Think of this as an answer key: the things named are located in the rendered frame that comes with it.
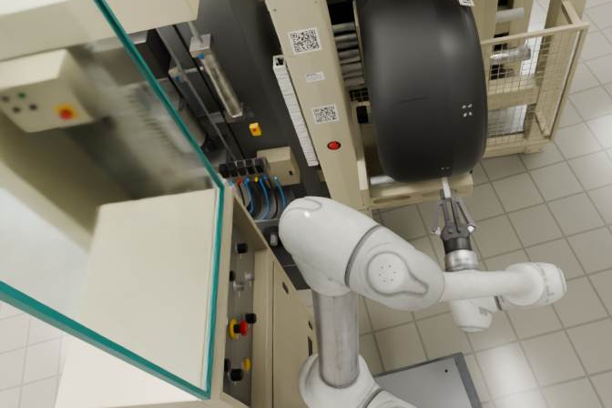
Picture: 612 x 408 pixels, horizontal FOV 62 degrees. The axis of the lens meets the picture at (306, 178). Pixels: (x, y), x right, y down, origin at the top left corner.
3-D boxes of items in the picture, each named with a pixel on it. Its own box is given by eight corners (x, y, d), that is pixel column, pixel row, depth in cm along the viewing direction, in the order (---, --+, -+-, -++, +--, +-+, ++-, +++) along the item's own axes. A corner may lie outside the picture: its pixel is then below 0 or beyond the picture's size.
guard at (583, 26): (361, 170, 250) (339, 69, 194) (361, 168, 251) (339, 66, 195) (553, 142, 236) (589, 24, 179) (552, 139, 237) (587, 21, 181)
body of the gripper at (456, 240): (475, 248, 139) (468, 216, 143) (443, 251, 140) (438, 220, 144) (473, 256, 145) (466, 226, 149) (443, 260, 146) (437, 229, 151)
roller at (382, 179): (365, 173, 176) (367, 184, 178) (366, 179, 172) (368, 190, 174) (469, 158, 170) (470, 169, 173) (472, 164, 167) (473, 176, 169)
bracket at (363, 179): (362, 204, 176) (360, 189, 168) (353, 117, 198) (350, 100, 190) (372, 203, 176) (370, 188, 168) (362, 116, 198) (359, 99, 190)
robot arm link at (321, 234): (351, 453, 134) (290, 402, 146) (385, 406, 143) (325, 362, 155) (344, 263, 84) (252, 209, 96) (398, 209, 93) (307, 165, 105)
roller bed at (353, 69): (318, 94, 202) (302, 36, 178) (317, 67, 211) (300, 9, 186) (368, 86, 199) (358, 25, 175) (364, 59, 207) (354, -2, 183)
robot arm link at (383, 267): (459, 264, 94) (396, 233, 101) (434, 252, 79) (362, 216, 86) (427, 328, 94) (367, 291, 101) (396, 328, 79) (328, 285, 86)
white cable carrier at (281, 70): (308, 166, 178) (272, 68, 139) (308, 155, 180) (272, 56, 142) (321, 164, 177) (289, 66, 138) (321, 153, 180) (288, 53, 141)
